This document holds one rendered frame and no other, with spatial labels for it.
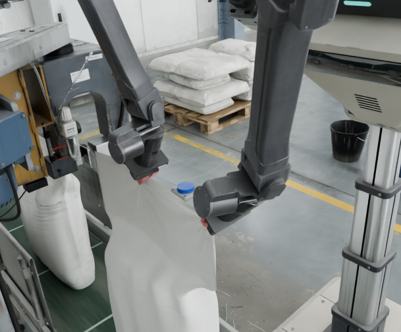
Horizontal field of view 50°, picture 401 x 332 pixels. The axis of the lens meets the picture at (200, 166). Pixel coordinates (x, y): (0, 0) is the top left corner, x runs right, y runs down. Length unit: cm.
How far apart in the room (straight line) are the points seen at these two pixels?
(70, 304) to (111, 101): 85
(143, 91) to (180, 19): 578
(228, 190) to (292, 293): 163
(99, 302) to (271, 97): 137
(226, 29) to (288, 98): 667
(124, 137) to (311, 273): 169
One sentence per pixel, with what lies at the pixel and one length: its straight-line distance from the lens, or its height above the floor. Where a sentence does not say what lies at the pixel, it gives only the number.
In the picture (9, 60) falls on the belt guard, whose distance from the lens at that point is 105.
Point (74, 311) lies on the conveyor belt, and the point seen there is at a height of 38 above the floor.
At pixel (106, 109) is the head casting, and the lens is 134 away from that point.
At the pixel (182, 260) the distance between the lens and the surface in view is 108.
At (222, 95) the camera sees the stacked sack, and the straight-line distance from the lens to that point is 405.
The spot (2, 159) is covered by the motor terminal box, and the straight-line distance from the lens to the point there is 94.
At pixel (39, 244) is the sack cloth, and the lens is 182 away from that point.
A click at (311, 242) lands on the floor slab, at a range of 265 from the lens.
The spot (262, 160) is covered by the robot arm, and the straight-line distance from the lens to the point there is 67.
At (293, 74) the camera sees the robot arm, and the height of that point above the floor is 144.
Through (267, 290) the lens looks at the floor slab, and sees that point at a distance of 232.
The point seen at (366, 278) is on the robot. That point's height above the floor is 63.
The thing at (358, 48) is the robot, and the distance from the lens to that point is 97.
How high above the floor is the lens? 159
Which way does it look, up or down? 27 degrees down
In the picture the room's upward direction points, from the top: 4 degrees counter-clockwise
